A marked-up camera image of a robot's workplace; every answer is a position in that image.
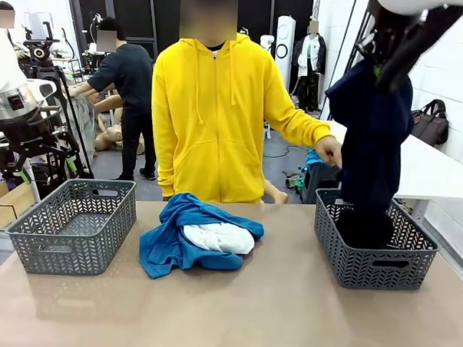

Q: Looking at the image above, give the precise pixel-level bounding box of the brown leather bag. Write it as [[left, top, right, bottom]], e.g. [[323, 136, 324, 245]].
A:
[[408, 97, 451, 148]]

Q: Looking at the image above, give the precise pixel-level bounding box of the dressed mannequin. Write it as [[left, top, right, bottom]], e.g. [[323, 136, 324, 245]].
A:
[[289, 18, 330, 114]]

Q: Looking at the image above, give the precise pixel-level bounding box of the bystander with black hair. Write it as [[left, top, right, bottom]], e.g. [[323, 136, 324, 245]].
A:
[[0, 1, 18, 33]]

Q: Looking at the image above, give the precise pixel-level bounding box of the white standing air conditioner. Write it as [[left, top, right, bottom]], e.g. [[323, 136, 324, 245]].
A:
[[273, 14, 298, 87]]

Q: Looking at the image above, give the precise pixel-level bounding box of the white garment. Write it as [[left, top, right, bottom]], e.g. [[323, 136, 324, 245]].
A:
[[180, 219, 258, 256]]

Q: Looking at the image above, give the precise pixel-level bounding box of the person's left forearm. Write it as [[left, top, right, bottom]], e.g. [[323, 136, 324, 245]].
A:
[[273, 104, 334, 149]]

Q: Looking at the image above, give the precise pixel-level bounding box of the person in yellow hoodie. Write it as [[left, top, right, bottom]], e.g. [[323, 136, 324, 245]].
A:
[[147, 0, 350, 209]]

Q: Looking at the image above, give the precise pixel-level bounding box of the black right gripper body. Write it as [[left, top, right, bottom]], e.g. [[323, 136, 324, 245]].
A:
[[358, 9, 421, 70]]

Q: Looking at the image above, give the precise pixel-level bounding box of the black tripod stand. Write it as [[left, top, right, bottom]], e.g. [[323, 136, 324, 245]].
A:
[[320, 0, 377, 123]]

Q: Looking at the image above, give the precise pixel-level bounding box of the dark grey stool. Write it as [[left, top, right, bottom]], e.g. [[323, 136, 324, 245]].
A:
[[301, 165, 342, 206]]

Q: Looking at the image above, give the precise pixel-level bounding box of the person's left hand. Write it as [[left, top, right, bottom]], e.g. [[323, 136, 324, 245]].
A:
[[314, 134, 345, 168]]

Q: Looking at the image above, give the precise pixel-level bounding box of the black floor cable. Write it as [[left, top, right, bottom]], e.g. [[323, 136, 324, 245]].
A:
[[261, 143, 315, 162]]

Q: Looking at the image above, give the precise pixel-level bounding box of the blue clothes pile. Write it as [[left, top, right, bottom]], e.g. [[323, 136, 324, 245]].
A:
[[305, 147, 326, 171]]

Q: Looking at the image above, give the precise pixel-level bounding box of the black camera tripod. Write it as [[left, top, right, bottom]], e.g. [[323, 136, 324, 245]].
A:
[[25, 64, 101, 180]]

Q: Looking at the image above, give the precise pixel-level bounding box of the white table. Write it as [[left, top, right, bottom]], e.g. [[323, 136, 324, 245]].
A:
[[323, 119, 463, 226]]

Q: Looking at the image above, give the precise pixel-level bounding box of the person's right forearm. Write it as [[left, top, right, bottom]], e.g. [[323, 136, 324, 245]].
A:
[[153, 127, 183, 201]]

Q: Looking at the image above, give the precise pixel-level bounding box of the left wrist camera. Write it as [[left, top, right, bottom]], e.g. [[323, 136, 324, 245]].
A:
[[26, 78, 58, 102]]

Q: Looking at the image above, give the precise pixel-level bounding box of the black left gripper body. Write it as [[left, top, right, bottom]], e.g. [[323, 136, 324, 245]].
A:
[[3, 109, 61, 155]]

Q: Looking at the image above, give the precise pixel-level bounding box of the grey cloth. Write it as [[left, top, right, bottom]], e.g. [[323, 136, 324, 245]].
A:
[[68, 92, 99, 155]]

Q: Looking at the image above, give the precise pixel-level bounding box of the black floor bag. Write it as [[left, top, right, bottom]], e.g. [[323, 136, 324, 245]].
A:
[[30, 160, 68, 202]]

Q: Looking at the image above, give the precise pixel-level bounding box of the bystander in dark shirt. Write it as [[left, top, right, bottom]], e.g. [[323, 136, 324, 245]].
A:
[[64, 15, 165, 183]]

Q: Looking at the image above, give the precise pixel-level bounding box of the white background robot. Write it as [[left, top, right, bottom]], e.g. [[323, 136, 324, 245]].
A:
[[83, 12, 108, 75]]

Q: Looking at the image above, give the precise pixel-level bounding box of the green cloth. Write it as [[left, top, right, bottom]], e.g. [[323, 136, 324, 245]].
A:
[[283, 170, 309, 193]]

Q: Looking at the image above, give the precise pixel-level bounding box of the navy blue garment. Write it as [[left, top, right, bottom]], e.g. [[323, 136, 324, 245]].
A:
[[319, 56, 417, 220]]

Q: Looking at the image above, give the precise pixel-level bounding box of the wooden board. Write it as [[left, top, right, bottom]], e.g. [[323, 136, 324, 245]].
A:
[[0, 179, 37, 230]]

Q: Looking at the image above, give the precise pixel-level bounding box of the grey plastic lattice basket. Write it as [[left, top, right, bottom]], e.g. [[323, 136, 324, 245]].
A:
[[310, 187, 445, 294], [3, 174, 139, 280]]

